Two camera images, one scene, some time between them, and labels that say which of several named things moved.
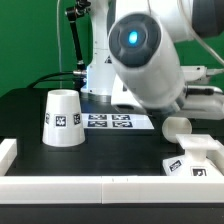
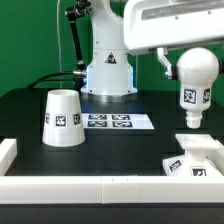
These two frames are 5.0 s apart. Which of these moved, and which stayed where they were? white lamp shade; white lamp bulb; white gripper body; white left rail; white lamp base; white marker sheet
Moved: white lamp bulb; white gripper body
Stayed: white lamp base; white marker sheet; white left rail; white lamp shade
